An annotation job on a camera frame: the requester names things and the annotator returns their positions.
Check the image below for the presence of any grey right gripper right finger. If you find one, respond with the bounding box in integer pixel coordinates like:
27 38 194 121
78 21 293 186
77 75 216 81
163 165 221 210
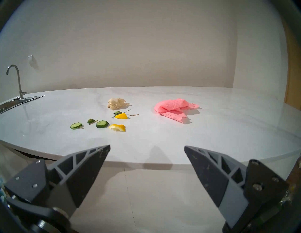
184 146 289 233

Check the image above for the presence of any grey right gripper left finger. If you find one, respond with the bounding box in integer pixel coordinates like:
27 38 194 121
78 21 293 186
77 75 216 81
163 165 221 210
4 145 111 213

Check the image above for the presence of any pink cleaning cloth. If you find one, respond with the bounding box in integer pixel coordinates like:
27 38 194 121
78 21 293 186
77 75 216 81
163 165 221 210
154 98 200 124

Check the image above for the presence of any white kitchen cabinet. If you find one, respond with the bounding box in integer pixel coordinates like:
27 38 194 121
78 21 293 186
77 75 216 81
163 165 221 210
0 139 301 233

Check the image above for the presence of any green leafy stem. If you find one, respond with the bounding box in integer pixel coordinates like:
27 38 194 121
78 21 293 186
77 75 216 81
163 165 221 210
112 109 131 118

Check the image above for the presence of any crumpled beige paper napkin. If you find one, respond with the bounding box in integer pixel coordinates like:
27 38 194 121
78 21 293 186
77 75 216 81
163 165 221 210
107 98 130 110

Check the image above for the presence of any stainless steel sink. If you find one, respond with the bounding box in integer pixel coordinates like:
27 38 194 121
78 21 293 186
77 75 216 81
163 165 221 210
0 95 45 115

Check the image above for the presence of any steel gooseneck faucet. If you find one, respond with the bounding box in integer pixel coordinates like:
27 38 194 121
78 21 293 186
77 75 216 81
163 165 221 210
6 65 27 99

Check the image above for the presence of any wooden door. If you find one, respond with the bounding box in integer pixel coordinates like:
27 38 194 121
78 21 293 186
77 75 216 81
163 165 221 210
283 14 301 111

